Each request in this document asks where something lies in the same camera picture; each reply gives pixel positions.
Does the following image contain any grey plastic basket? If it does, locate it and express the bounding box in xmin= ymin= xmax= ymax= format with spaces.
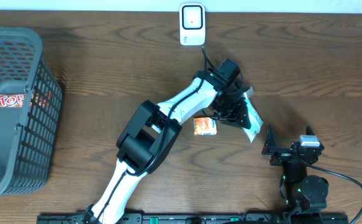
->
xmin=0 ymin=27 xmax=63 ymax=197

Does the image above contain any white barcode scanner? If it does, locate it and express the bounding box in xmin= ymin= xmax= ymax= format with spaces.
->
xmin=179 ymin=3 xmax=206 ymax=46

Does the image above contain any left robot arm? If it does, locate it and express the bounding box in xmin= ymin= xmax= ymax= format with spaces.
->
xmin=84 ymin=59 xmax=251 ymax=223

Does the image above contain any red Top chocolate bar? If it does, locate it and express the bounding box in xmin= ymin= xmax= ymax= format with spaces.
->
xmin=0 ymin=93 xmax=26 ymax=108

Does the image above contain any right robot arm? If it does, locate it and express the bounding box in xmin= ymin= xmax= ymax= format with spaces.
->
xmin=262 ymin=126 xmax=329 ymax=223

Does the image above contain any orange snack packet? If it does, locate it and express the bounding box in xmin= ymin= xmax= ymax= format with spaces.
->
xmin=193 ymin=117 xmax=217 ymax=136

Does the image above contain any light blue wipes pack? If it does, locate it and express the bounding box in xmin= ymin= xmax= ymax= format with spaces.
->
xmin=243 ymin=96 xmax=264 ymax=143

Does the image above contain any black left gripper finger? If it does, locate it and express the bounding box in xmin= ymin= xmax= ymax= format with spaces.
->
xmin=218 ymin=119 xmax=245 ymax=128
xmin=235 ymin=99 xmax=251 ymax=129

